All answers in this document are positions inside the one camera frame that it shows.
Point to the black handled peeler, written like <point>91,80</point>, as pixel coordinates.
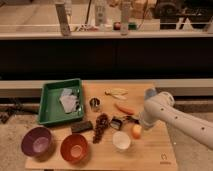
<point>118,122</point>

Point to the dark rectangular block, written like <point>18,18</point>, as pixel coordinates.
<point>81,126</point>

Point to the purple bowl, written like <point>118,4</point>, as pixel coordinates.
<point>36,142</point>

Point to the clear plastic bag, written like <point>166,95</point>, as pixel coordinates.
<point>68,100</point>

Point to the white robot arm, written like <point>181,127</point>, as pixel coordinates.
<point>160,106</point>

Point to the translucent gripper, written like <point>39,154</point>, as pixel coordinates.
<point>145,130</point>

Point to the wooden board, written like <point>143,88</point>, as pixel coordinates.
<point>152,152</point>

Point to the orange carrot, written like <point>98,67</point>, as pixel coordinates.
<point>124,109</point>

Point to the green plastic tray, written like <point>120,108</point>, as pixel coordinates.
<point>51,112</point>

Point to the orange bowl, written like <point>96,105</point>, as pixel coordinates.
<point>74,148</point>

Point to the blue cup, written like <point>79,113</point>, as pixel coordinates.
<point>149,93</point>

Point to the small metal cup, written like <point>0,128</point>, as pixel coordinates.
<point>94,104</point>

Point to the brown grape bunch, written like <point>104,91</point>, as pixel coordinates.
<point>102,123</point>

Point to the orange yellow apple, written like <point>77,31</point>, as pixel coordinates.
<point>136,131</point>

